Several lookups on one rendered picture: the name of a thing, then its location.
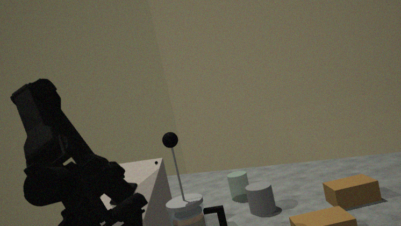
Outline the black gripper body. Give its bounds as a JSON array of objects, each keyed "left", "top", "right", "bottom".
[{"left": 64, "top": 187, "right": 148, "bottom": 226}]

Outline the brown rectangular block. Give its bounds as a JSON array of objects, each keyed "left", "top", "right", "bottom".
[
  {"left": 323, "top": 174, "right": 382, "bottom": 209},
  {"left": 289, "top": 206, "right": 357, "bottom": 226}
]

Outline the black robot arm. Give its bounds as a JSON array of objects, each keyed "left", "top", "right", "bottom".
[{"left": 10, "top": 79, "right": 137, "bottom": 226}]

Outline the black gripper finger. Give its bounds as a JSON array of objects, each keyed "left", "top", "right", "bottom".
[{"left": 121, "top": 209, "right": 145, "bottom": 226}]

